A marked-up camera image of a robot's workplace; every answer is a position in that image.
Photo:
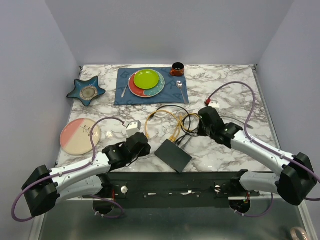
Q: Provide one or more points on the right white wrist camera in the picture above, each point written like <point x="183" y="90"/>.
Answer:
<point x="214" y="104"/>

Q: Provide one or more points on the black network switch box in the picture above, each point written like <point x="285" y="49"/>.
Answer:
<point x="173" y="156"/>

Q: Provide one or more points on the red and teal plate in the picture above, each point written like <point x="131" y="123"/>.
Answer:
<point x="147" y="93"/>

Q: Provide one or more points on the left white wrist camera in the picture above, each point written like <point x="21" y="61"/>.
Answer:
<point x="133" y="128"/>

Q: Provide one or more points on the silver spoon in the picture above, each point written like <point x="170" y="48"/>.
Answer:
<point x="179" y="85"/>

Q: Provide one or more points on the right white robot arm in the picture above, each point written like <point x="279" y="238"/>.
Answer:
<point x="292" y="176"/>

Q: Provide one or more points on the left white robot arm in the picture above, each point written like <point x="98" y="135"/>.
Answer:
<point x="46" y="187"/>

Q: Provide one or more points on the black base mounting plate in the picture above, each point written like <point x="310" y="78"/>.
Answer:
<point x="134" y="190"/>

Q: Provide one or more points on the silver fork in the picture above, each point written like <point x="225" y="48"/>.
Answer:
<point x="124" y="91"/>

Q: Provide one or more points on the brown ceramic mug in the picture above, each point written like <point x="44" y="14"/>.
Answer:
<point x="177" y="69"/>

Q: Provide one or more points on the aluminium rail frame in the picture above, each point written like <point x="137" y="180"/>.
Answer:
<point x="255" y="217"/>

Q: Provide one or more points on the blue cloth placemat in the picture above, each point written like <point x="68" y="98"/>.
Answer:
<point x="170" y="93"/>

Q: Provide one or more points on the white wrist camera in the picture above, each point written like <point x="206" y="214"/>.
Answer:
<point x="214" y="104"/>
<point x="133" y="128"/>

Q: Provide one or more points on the pink and cream plate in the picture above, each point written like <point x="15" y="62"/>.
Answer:
<point x="75" y="137"/>

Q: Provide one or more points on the pink ring object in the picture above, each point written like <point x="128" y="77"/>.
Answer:
<point x="298" y="233"/>

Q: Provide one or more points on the lime green plate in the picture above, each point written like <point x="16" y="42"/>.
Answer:
<point x="146" y="79"/>

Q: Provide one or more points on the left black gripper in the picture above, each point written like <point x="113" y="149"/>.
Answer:
<point x="146" y="151"/>

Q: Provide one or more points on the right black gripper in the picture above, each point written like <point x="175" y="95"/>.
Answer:
<point x="200" y="131"/>

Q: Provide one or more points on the blue star shaped dish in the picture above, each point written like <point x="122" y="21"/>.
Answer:
<point x="86" y="90"/>

